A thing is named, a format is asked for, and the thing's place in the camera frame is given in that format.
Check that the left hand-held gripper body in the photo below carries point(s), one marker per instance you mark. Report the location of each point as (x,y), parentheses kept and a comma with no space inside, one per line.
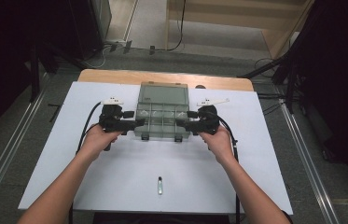
(112,121)

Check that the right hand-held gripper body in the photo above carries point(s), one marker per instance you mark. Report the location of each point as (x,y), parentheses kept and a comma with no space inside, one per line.
(207,123)

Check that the clear grey compartment box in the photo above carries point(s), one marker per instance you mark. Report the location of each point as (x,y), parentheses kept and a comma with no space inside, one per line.
(162,124)

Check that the small vial with black cap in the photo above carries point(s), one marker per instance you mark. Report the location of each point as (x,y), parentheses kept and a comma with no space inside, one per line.
(160,186)

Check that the person's right hand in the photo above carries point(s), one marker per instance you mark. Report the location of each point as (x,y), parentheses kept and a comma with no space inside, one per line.
(219,144)

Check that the person's left hand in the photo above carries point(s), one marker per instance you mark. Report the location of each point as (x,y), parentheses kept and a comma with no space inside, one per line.
(97,141)

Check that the black table grommet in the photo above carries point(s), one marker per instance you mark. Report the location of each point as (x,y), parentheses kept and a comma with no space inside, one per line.
(200,86)

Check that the wooden table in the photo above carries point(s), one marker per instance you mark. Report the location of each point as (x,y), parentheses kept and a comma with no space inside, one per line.
(109,76)

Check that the white board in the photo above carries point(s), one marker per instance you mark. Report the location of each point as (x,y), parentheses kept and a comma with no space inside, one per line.
(69,124)

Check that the white power strip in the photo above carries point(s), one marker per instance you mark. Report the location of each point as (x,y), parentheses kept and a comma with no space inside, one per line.
(115,42)

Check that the black metal stand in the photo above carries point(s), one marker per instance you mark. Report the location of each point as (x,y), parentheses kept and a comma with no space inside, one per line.
(34,81)
(290,93)

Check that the black cabinet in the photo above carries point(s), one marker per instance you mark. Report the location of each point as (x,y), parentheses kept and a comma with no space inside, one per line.
(84,28)

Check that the person's dark clothing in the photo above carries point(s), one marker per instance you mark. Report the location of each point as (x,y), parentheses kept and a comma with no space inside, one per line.
(162,219)

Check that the black curtain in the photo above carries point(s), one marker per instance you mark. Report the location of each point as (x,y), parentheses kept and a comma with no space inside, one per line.
(342,77)
(3,62)

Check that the wooden shelf frame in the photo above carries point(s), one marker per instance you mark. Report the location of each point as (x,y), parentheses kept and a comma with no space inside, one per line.
(224,18)

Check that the metal floor rail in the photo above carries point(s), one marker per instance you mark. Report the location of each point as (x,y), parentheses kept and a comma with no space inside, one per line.
(305,155)
(9,149)

